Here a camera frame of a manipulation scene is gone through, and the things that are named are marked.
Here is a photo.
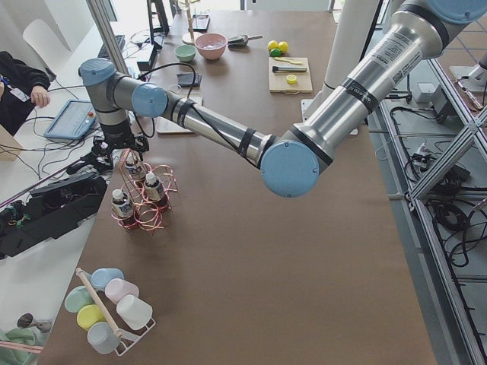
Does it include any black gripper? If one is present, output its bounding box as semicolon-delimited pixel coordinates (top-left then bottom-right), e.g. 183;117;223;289
92;133;149;167

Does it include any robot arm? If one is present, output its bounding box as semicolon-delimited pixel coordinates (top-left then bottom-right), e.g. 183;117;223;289
79;1;486;198

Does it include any tea bottle in basket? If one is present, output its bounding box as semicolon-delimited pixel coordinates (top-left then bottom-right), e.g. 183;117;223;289
112;189;135;228
144;172;167;207

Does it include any blue teach pendant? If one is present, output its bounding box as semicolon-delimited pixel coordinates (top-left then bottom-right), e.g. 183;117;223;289
43;100;96;141

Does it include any cream serving tray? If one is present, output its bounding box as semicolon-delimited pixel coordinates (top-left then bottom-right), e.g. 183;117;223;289
155;90;203;135

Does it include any grey folded cloth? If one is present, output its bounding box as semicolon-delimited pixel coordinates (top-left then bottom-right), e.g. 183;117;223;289
177;72;202;87

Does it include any green bowl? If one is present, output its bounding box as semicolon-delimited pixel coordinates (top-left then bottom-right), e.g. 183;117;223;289
174;44;196;62

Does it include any wooden cup tree stand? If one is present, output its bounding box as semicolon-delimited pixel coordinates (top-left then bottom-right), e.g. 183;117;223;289
171;0;201;46

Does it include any pink bowl with ice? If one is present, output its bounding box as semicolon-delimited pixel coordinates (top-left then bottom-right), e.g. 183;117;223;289
195;33;228;60

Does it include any white cup rack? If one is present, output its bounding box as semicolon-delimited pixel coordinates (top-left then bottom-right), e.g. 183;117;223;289
64;268;156;357

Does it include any metal ice scoop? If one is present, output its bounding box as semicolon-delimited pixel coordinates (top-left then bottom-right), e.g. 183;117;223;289
228;35;263;48

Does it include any metal muddler black tip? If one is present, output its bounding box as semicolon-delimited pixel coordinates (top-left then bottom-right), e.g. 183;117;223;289
272;65;307;73

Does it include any yellow lemon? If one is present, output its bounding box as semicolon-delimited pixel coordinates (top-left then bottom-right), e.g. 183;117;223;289
267;40;279;52

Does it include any wooden cutting board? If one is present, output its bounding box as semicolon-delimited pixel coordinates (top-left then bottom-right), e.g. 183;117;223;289
269;57;313;94

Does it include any yellow plastic knife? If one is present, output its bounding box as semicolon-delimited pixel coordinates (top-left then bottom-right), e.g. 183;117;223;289
273;57;303;65

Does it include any half lemon slice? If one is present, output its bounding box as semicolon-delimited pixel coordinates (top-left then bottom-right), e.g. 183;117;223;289
286;75;298;84

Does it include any green lime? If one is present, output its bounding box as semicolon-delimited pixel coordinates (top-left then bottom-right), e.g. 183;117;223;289
278;41;289;53

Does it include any copper wire bottle basket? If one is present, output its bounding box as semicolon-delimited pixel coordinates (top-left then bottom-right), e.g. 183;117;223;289
110;149;178;231

